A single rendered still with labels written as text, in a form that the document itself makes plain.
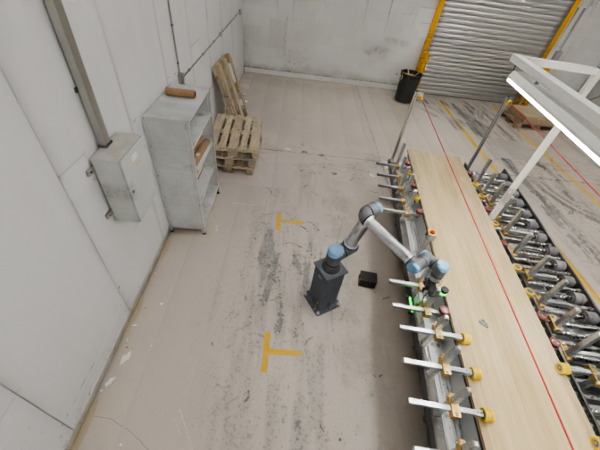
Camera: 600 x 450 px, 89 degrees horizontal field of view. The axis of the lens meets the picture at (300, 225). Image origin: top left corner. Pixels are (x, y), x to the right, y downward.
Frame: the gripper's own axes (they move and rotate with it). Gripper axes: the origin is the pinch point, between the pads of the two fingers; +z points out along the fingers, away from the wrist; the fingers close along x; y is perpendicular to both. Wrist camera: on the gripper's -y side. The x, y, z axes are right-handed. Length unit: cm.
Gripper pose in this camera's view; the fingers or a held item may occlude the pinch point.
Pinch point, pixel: (424, 295)
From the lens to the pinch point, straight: 265.8
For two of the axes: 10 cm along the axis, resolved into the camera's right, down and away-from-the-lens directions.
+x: -9.9, -1.6, 0.2
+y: 1.2, -6.8, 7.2
